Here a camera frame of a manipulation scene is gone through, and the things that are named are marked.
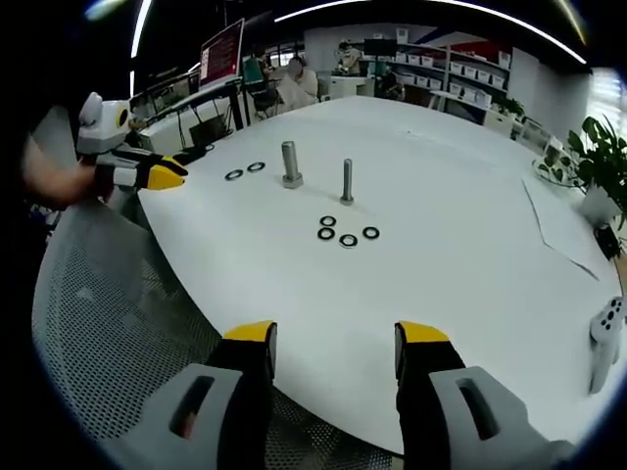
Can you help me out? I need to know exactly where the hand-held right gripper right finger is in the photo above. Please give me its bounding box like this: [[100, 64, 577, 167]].
[[394, 320, 579, 470]]

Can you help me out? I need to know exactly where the ceiling light strip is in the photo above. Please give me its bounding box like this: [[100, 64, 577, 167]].
[[273, 0, 589, 65]]

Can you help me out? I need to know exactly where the thin threaded stud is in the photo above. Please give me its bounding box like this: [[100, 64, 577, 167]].
[[339, 158, 357, 207]]

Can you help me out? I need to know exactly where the grey mesh office chair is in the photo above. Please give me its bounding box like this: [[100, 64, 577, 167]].
[[31, 198, 396, 470]]

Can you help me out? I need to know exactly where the thick threaded stud square base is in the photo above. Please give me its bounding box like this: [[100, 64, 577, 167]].
[[279, 140, 306, 190]]

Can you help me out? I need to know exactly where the black monitor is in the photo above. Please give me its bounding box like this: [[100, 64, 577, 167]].
[[362, 38, 399, 59]]

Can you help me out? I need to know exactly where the person's left hand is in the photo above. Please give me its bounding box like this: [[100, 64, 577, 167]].
[[23, 132, 100, 212]]

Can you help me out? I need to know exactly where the small plant in glass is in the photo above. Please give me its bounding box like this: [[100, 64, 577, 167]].
[[532, 136, 575, 185]]

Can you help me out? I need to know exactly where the computer monitor red screen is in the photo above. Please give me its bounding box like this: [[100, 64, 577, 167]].
[[198, 18, 246, 93]]

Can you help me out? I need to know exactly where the sheet of white paper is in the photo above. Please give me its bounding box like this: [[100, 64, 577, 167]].
[[520, 176, 602, 282]]

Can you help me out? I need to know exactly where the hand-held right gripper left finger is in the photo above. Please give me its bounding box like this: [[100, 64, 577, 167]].
[[105, 320, 278, 470]]

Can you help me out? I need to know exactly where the green potted plant white pot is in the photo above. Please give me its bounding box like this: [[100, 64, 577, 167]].
[[566, 115, 627, 227]]

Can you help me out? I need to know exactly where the shelf with white bins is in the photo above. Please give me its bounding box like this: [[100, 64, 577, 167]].
[[390, 41, 511, 112]]

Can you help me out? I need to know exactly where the white game controller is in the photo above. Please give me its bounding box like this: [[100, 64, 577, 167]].
[[586, 296, 627, 396]]

